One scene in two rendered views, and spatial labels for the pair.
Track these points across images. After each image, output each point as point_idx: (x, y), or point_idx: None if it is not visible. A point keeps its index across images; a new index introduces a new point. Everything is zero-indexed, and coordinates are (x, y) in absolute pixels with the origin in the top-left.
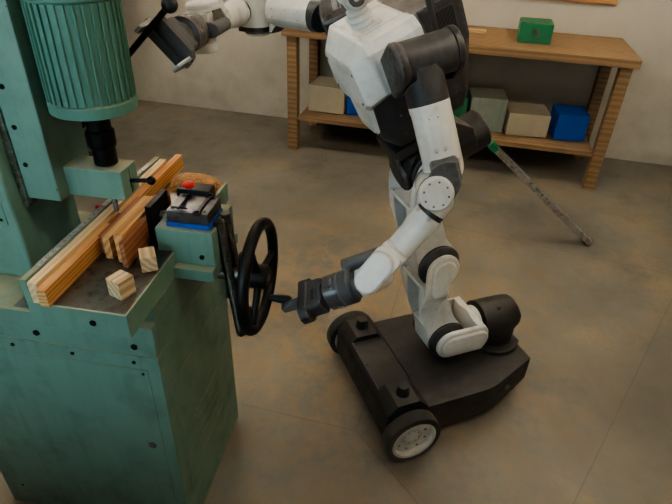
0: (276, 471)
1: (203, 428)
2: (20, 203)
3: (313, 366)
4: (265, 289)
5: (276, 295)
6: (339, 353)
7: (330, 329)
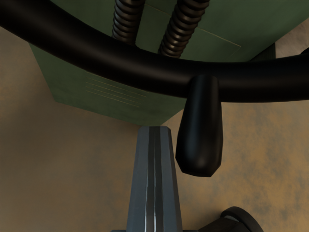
0: (100, 161)
1: (94, 83)
2: None
3: (205, 191)
4: (241, 63)
5: (210, 100)
6: (218, 219)
7: (242, 212)
